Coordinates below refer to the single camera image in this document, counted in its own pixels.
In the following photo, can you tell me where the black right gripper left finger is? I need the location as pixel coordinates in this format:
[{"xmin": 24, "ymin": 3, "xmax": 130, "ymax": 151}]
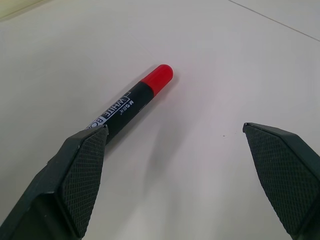
[{"xmin": 0, "ymin": 124, "xmax": 109, "ymax": 240}]

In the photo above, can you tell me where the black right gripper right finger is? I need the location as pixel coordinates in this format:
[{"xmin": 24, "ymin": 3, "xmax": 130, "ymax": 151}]
[{"xmin": 242, "ymin": 122, "xmax": 320, "ymax": 240}]

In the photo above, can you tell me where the red-capped black whiteboard marker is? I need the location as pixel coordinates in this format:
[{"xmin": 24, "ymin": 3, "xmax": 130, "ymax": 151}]
[{"xmin": 85, "ymin": 64, "xmax": 174, "ymax": 146}]

